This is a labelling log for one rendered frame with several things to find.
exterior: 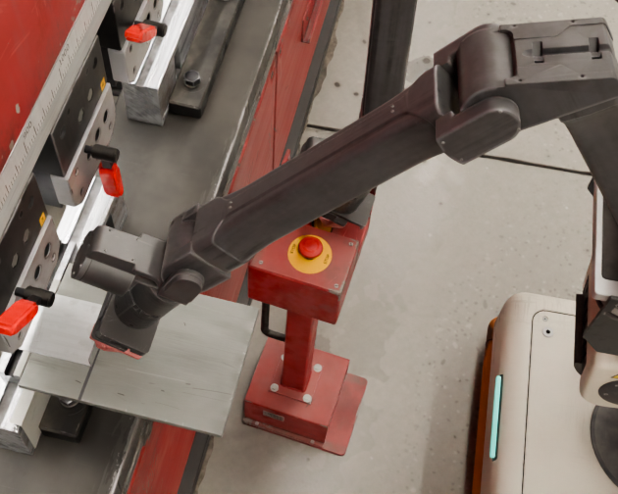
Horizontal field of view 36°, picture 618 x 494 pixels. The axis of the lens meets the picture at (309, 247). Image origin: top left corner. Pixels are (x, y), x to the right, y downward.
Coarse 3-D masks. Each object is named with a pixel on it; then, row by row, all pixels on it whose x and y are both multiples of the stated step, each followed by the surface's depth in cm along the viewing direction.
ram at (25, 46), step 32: (0, 0) 84; (32, 0) 91; (64, 0) 98; (0, 32) 85; (32, 32) 92; (64, 32) 100; (96, 32) 110; (0, 64) 87; (32, 64) 94; (0, 96) 88; (32, 96) 96; (64, 96) 105; (0, 128) 90; (0, 160) 92; (32, 160) 100; (0, 224) 95
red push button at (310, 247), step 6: (306, 240) 153; (312, 240) 153; (318, 240) 153; (300, 246) 152; (306, 246) 152; (312, 246) 152; (318, 246) 152; (300, 252) 152; (306, 252) 152; (312, 252) 152; (318, 252) 152; (306, 258) 154; (312, 258) 152
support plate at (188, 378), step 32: (64, 288) 125; (96, 288) 125; (160, 320) 124; (192, 320) 124; (224, 320) 124; (256, 320) 125; (160, 352) 121; (192, 352) 122; (224, 352) 122; (32, 384) 118; (64, 384) 118; (96, 384) 119; (128, 384) 119; (160, 384) 119; (192, 384) 119; (224, 384) 120; (160, 416) 117; (192, 416) 117; (224, 416) 118
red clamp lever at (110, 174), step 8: (96, 144) 114; (88, 152) 114; (96, 152) 113; (104, 152) 113; (112, 152) 113; (104, 160) 114; (112, 160) 113; (104, 168) 116; (112, 168) 116; (104, 176) 117; (112, 176) 117; (120, 176) 119; (104, 184) 119; (112, 184) 118; (120, 184) 119; (112, 192) 120; (120, 192) 120
